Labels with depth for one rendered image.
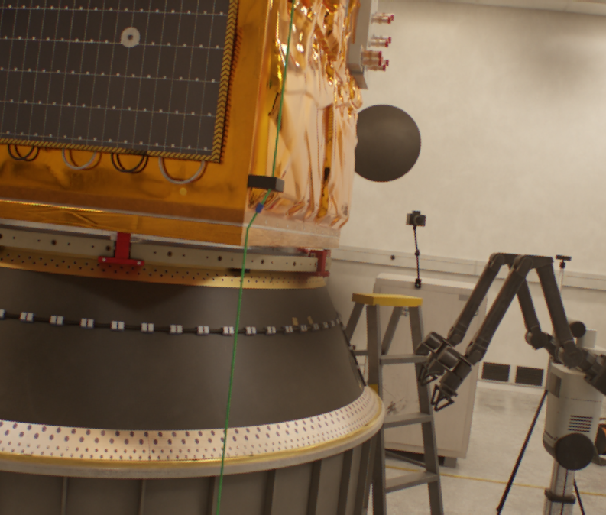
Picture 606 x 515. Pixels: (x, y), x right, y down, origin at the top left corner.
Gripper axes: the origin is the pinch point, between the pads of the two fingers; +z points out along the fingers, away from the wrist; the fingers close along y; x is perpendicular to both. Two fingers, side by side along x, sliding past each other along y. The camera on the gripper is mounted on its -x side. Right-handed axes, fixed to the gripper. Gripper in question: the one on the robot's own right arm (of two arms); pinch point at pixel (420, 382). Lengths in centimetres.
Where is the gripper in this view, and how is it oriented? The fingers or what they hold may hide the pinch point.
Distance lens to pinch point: 314.7
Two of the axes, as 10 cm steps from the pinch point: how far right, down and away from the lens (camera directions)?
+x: 8.0, 5.9, -0.3
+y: -0.5, 0.2, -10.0
